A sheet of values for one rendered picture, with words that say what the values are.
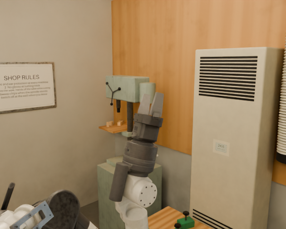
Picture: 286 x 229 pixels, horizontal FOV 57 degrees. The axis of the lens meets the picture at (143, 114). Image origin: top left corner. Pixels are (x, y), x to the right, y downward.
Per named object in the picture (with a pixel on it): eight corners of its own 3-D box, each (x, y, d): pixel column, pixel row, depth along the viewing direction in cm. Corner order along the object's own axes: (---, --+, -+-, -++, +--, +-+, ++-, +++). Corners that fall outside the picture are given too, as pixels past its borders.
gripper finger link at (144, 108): (142, 92, 77) (137, 113, 77) (152, 95, 78) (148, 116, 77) (140, 93, 78) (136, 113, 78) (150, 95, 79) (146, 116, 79)
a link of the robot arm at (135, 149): (157, 118, 80) (149, 156, 79) (127, 111, 77) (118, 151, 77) (174, 120, 68) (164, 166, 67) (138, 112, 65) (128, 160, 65)
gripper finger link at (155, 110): (165, 94, 68) (160, 117, 68) (153, 91, 67) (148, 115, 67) (167, 94, 66) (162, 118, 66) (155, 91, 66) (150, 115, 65)
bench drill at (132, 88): (131, 209, 313) (130, 74, 282) (169, 235, 266) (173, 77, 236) (96, 225, 282) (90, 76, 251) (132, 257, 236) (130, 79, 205)
